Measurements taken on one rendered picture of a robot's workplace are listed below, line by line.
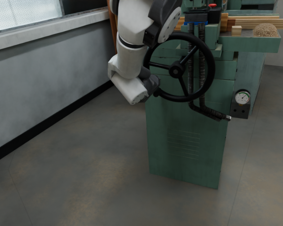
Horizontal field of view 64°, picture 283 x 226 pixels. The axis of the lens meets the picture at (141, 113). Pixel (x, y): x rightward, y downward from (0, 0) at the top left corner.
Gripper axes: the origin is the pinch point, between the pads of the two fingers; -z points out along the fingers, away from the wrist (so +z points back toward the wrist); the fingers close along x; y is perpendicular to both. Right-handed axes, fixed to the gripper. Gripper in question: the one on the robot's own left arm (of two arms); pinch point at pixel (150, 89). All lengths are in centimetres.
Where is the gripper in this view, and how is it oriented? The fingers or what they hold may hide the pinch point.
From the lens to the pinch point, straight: 91.1
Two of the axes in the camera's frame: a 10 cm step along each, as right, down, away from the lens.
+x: 6.5, -7.3, -2.4
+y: -6.8, -6.9, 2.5
